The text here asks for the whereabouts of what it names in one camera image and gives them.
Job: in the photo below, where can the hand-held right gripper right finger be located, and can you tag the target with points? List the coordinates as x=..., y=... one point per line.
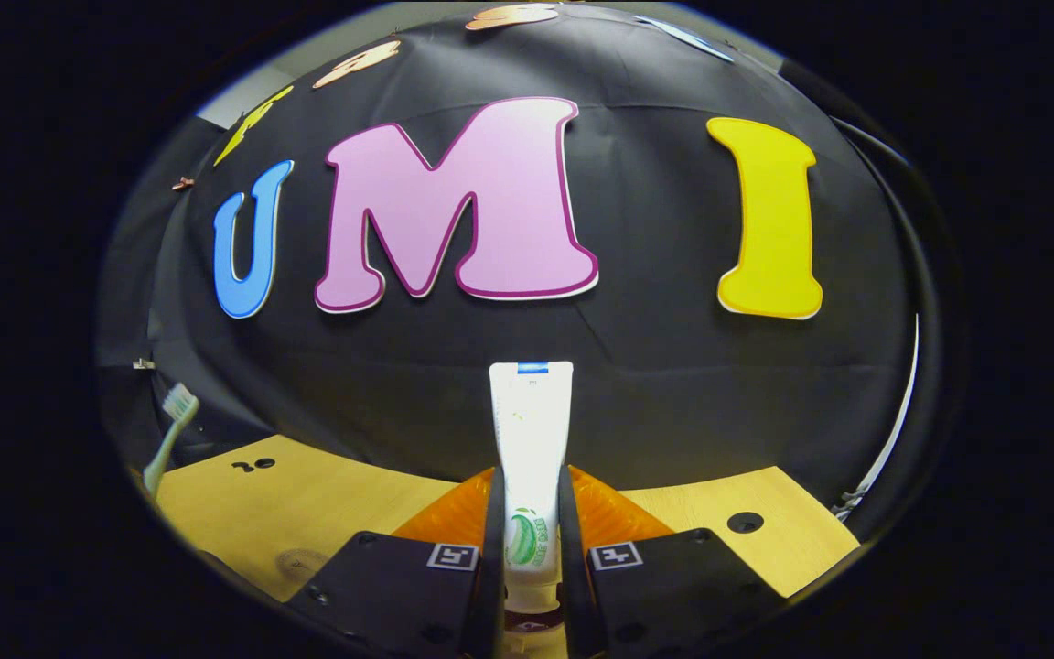
x=673, y=595

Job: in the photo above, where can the pale green toothbrush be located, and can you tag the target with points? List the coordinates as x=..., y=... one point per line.
x=181, y=401

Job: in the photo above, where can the round brown coaster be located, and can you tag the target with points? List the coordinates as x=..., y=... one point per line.
x=303, y=565

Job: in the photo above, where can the white toothpaste tube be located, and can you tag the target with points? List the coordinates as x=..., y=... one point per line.
x=532, y=439

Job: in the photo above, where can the wooden desktop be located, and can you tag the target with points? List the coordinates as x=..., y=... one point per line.
x=307, y=503

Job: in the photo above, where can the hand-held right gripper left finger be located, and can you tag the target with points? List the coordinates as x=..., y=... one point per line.
x=399, y=595

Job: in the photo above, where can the black backdrop cloth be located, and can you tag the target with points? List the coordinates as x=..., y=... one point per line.
x=655, y=384

